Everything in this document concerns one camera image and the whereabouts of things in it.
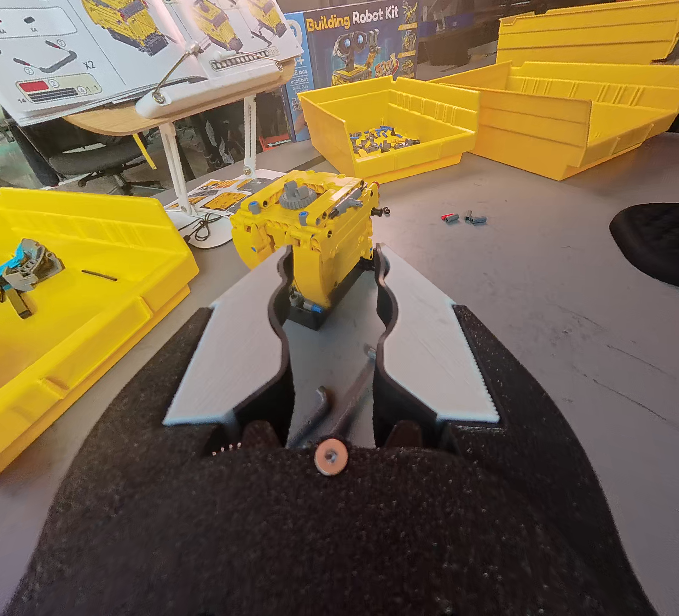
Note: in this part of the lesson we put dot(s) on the lego instruction booklet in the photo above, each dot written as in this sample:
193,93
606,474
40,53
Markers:
79,17

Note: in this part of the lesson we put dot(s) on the grey lego elbow with axle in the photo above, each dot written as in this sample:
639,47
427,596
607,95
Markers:
313,414

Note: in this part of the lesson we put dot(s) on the red crate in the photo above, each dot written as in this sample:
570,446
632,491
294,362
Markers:
276,143

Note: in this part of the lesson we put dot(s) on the short black lego liftarm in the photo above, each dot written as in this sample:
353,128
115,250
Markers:
19,304

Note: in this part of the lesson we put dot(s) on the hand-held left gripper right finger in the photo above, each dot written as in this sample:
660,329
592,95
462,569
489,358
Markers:
435,361

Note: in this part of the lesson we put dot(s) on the blue and black lego piece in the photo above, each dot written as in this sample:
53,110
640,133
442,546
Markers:
32,266

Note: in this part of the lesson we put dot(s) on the blue lego kit box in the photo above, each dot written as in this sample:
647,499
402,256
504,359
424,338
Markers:
366,33

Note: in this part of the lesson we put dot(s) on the yellow plastic bin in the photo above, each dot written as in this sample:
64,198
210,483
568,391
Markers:
583,33
79,361
329,128
530,123

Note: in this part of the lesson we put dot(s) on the yellow ribbon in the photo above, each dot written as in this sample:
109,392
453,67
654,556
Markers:
144,149

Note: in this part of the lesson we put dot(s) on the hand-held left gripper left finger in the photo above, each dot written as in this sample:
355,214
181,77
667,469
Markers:
233,361

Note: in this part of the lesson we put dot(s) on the black office chair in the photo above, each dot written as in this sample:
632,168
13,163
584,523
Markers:
90,160

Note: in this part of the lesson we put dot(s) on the white and wooden book stand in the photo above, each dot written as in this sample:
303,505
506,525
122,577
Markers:
212,91

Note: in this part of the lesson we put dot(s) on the pile of small lego pieces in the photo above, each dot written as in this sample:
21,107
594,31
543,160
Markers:
382,141

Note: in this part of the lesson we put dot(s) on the yellow lego vehicle model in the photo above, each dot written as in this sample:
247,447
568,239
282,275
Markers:
318,239

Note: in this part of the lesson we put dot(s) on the yellow sticker sheet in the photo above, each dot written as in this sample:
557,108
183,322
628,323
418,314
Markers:
223,197

